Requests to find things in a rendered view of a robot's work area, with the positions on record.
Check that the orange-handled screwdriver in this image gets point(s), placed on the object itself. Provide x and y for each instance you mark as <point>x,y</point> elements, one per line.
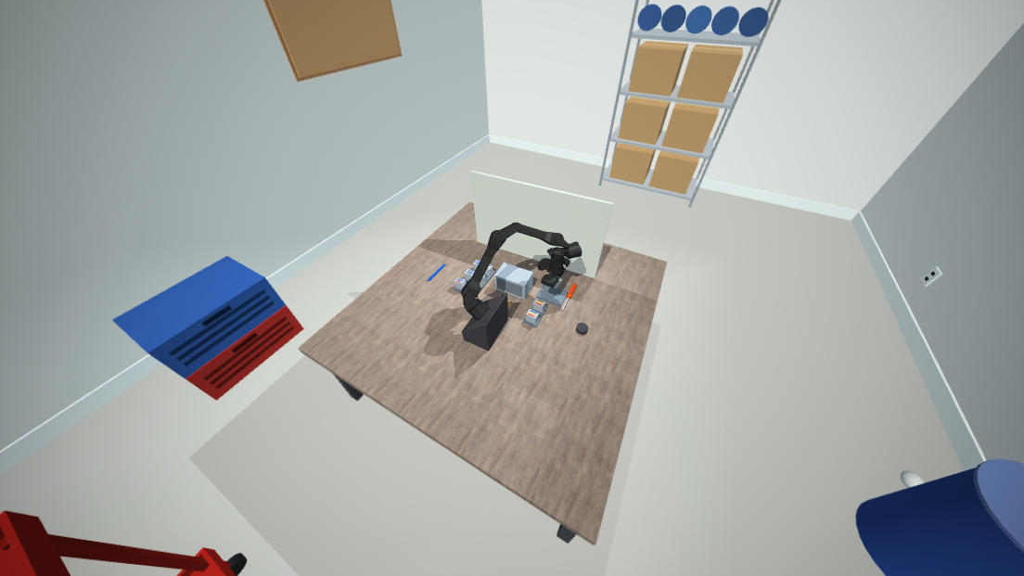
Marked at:
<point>573,287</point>

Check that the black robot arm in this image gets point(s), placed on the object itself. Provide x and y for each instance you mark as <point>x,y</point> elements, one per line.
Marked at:
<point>497,238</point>

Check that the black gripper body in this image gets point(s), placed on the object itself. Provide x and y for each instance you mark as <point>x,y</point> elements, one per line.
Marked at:
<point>555,269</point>

